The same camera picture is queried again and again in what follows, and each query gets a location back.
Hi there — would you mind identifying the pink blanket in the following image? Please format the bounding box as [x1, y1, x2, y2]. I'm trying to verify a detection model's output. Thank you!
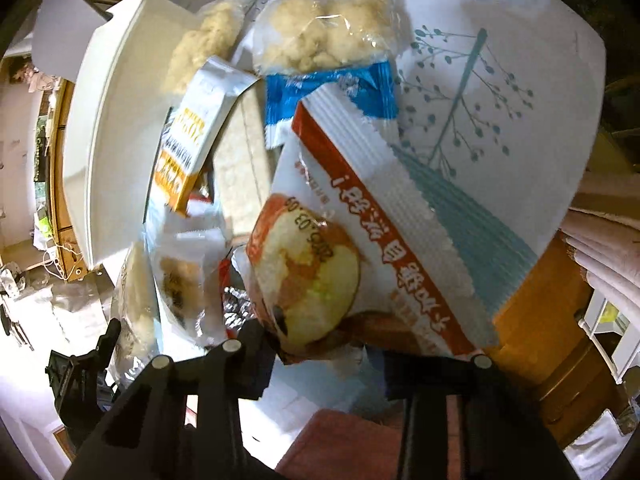
[275, 407, 416, 480]

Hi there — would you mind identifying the white cable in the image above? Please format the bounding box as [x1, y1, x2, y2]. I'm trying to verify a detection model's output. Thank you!
[42, 242, 86, 281]

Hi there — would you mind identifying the wooden furniture board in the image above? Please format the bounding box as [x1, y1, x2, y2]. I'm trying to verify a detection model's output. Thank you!
[492, 245, 626, 451]

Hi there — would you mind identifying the white apple print snack packet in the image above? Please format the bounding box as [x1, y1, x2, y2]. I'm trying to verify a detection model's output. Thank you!
[232, 82, 493, 366]

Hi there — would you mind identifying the blue snack packet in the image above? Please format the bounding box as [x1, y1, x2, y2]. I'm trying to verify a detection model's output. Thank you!
[264, 60, 401, 150]

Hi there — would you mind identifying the small clear cookie packet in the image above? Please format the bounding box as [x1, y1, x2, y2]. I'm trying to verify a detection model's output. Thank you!
[152, 212, 231, 348]

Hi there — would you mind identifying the tree print tablecloth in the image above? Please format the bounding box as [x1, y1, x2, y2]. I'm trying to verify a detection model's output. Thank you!
[145, 0, 608, 431]

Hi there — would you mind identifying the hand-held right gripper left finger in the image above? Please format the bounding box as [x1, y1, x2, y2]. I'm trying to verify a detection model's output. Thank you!
[65, 319, 281, 480]

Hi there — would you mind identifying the white metal rod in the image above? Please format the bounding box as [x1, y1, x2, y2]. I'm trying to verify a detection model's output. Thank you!
[575, 310, 621, 383]

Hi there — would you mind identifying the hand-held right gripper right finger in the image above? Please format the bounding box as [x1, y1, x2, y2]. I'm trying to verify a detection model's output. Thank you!
[385, 352, 581, 480]

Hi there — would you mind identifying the red silver foil packet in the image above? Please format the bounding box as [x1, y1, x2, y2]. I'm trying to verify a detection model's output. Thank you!
[220, 255, 266, 341]

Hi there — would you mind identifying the white orange snack packet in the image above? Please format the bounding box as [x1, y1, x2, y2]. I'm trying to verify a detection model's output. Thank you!
[152, 55, 261, 218]

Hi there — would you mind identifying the pale pink folded cloth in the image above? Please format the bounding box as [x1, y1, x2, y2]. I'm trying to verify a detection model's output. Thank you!
[560, 160, 640, 306]

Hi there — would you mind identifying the clear crumbly snack packet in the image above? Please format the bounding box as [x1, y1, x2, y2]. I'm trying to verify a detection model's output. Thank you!
[107, 242, 166, 386]
[252, 0, 416, 76]
[167, 0, 251, 96]

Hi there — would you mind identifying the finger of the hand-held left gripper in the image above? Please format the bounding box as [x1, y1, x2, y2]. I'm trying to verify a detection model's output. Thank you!
[85, 319, 122, 376]

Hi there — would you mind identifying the white plastic bin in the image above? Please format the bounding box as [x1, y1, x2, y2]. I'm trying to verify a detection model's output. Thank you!
[62, 0, 241, 268]

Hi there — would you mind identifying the brown paper-look snack packet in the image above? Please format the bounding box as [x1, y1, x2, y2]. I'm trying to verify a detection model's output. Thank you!
[207, 92, 281, 241]

